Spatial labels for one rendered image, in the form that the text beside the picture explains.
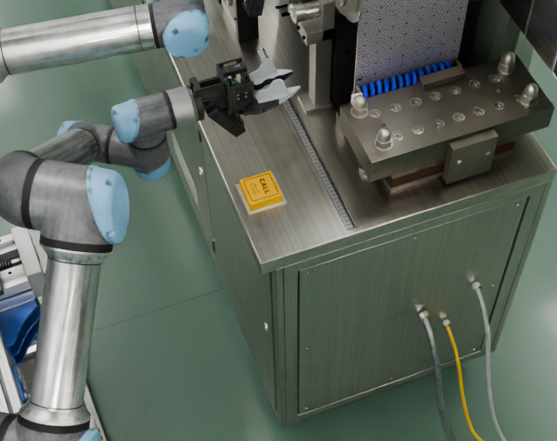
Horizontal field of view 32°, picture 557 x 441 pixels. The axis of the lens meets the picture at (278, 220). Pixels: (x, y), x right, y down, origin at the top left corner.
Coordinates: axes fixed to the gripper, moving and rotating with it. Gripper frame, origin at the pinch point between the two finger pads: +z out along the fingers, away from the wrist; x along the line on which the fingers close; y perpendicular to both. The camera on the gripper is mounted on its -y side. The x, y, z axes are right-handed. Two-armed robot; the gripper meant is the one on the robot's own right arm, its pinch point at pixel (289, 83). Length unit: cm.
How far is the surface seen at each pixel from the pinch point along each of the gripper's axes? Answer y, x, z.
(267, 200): -16.9, -13.4, -10.2
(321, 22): 6.4, 7.6, 9.5
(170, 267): -109, 39, -25
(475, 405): -109, -35, 41
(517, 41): -22, 13, 62
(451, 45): -2.1, -0.2, 35.5
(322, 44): 0.1, 7.8, 9.9
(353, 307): -49, -26, 5
